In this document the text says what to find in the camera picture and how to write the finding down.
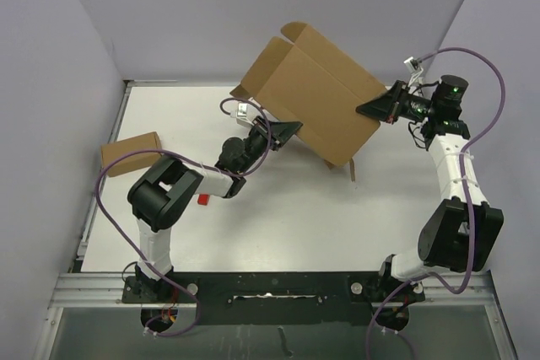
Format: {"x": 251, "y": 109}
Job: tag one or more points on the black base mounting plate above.
{"x": 281, "y": 298}

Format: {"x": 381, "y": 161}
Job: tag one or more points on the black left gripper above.
{"x": 282, "y": 131}

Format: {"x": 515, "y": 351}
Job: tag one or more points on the brown cardboard box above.
{"x": 302, "y": 76}

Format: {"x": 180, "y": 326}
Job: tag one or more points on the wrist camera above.
{"x": 414, "y": 66}
{"x": 244, "y": 115}

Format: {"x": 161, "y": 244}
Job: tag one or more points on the aluminium frame rail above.
{"x": 295, "y": 266}

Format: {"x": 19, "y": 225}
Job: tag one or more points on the small folded cardboard box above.
{"x": 112, "y": 151}

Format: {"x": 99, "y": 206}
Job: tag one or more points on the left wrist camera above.
{"x": 244, "y": 115}

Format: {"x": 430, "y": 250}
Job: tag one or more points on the red rectangular block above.
{"x": 203, "y": 199}

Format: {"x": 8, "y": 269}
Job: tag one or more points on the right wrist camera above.
{"x": 414, "y": 66}

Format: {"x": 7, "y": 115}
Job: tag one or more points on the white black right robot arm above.
{"x": 461, "y": 233}

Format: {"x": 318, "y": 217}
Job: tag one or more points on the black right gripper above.
{"x": 384, "y": 108}

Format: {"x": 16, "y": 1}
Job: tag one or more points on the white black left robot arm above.
{"x": 177, "y": 200}

